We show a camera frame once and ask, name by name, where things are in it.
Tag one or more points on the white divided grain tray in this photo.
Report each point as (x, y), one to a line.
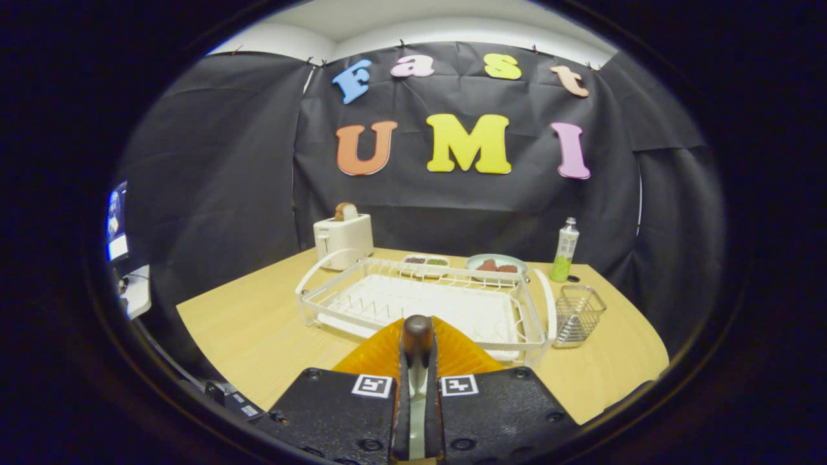
(426, 261)

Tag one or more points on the black box with white labels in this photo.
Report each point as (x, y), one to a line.
(236, 399)

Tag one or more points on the brown fried meat piece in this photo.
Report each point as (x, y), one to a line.
(486, 265)
(508, 268)

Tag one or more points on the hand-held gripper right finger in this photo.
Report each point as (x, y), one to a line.
(497, 413)

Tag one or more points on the toast bread slice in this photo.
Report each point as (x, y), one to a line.
(345, 212)

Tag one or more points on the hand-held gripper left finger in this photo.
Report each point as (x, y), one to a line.
(342, 413)

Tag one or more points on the clear bottle with green drink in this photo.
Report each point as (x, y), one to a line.
(563, 255)

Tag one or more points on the white device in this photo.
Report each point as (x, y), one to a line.
(137, 294)

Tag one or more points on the pale green plate with meat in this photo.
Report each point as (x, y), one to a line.
(475, 259)

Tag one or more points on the computer monitor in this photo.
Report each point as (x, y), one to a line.
(117, 219)

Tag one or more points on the white toaster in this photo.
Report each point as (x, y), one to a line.
(345, 239)

